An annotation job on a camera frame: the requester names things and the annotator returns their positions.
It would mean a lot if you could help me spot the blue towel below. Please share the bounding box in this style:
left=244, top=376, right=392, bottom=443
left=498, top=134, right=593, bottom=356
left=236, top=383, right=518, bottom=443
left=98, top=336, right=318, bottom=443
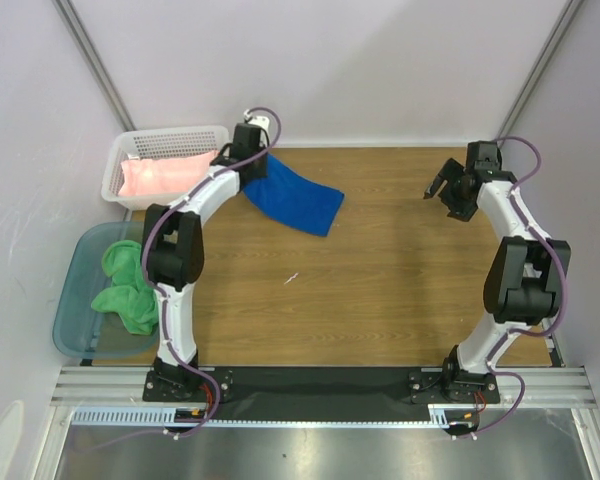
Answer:
left=244, top=155, right=345, bottom=237

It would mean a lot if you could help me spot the blue translucent plastic tub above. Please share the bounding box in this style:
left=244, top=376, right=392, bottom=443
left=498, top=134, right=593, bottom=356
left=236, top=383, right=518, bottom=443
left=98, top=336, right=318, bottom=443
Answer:
left=52, top=222, right=158, bottom=361

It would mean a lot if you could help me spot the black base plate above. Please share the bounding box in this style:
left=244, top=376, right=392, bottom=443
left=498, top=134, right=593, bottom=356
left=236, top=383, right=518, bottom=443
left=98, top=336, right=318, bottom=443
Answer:
left=142, top=365, right=501, bottom=422

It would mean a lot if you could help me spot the left aluminium frame post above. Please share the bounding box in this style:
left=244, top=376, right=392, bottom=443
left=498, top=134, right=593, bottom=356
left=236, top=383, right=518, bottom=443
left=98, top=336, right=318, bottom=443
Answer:
left=51, top=0, right=136, bottom=132

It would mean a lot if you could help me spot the aluminium frame post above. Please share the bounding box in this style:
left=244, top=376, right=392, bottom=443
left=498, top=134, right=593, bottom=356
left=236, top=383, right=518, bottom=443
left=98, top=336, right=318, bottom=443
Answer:
left=497, top=0, right=586, bottom=138
left=51, top=0, right=136, bottom=132

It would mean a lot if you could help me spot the pink towel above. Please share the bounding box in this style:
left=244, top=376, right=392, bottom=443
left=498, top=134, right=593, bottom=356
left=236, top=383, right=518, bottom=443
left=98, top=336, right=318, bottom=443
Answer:
left=119, top=150, right=219, bottom=197

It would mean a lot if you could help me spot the white perforated plastic basket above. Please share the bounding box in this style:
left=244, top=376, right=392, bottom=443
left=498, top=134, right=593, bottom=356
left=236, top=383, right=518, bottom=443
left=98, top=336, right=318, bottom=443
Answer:
left=101, top=125, right=229, bottom=211

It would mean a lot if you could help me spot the green towel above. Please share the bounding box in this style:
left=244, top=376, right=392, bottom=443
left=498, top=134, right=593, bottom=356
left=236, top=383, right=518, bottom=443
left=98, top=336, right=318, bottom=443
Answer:
left=91, top=240, right=158, bottom=336

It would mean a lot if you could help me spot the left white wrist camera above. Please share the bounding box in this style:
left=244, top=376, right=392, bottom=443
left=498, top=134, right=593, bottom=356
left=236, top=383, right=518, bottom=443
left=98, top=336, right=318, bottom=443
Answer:
left=243, top=110, right=271, bottom=131

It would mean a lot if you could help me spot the small white scrap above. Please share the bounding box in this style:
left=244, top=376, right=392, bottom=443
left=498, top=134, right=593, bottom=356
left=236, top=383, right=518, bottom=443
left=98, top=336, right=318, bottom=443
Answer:
left=283, top=272, right=299, bottom=285

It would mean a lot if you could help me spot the right aluminium frame post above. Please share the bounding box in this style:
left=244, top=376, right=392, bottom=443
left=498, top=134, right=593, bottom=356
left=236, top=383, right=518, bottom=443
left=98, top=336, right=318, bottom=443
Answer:
left=497, top=0, right=586, bottom=138

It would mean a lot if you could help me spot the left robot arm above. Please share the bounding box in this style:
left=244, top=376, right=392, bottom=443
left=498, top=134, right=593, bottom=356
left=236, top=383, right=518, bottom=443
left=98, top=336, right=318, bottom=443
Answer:
left=141, top=115, right=271, bottom=402

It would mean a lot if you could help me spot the slotted aluminium rail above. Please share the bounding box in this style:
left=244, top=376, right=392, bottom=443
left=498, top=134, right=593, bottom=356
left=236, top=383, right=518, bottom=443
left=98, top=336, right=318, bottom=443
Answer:
left=51, top=366, right=596, bottom=431

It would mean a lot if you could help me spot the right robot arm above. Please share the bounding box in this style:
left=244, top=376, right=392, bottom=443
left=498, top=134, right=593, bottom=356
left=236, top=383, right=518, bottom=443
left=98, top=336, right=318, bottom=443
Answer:
left=424, top=140, right=571, bottom=403

